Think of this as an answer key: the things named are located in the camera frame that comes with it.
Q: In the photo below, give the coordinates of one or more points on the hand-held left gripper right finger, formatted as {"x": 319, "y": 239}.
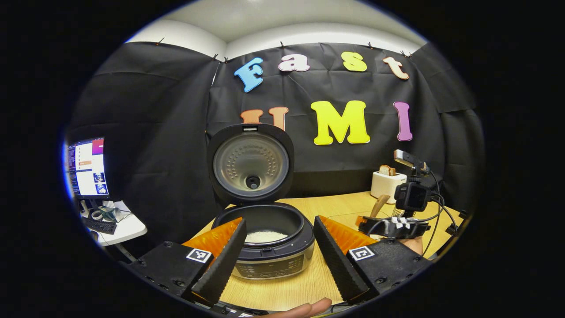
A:
{"x": 335, "y": 260}

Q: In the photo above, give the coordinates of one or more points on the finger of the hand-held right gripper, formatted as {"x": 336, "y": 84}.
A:
{"x": 360, "y": 220}

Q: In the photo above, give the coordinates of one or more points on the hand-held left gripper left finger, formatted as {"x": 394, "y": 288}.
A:
{"x": 223, "y": 265}

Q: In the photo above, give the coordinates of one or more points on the wooden spoon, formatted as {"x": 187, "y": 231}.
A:
{"x": 379, "y": 205}

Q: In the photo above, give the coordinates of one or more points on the white rice heap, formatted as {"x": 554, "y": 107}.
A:
{"x": 267, "y": 236}

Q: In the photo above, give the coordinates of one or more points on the black silver rice cooker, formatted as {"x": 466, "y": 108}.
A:
{"x": 282, "y": 251}

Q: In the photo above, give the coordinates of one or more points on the white toaster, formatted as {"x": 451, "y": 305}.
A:
{"x": 384, "y": 187}

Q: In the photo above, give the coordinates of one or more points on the toast slice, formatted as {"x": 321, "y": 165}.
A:
{"x": 387, "y": 170}

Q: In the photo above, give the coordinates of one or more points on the white side table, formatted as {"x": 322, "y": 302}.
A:
{"x": 130, "y": 225}

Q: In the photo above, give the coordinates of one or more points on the teal object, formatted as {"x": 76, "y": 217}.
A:
{"x": 112, "y": 213}

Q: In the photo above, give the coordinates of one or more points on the black keyboard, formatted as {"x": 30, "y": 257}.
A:
{"x": 101, "y": 226}

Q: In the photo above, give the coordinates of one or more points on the computer monitor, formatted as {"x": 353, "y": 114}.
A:
{"x": 88, "y": 168}

